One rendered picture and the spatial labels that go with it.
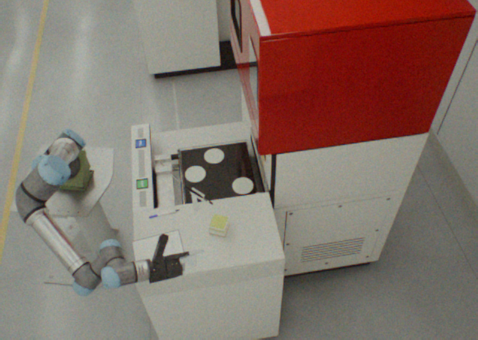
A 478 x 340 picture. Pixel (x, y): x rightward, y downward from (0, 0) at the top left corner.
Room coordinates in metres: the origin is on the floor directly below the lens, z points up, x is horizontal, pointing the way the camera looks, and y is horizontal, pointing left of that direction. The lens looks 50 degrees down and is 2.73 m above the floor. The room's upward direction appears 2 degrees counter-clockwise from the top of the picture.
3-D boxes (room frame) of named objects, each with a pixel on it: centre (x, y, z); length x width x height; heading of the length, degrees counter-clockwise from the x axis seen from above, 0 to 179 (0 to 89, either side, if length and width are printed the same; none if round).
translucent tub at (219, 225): (1.10, 0.11, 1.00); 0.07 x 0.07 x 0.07; 72
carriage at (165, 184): (1.42, 0.38, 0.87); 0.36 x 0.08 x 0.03; 8
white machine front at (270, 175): (1.70, -0.08, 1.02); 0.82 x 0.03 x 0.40; 8
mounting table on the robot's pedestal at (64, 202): (1.53, 0.90, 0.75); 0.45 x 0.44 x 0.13; 83
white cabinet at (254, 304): (1.38, 0.21, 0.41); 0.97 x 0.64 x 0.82; 8
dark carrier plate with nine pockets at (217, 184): (1.47, 0.12, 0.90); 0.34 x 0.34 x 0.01; 8
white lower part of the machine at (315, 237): (1.74, -0.41, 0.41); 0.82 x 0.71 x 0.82; 8
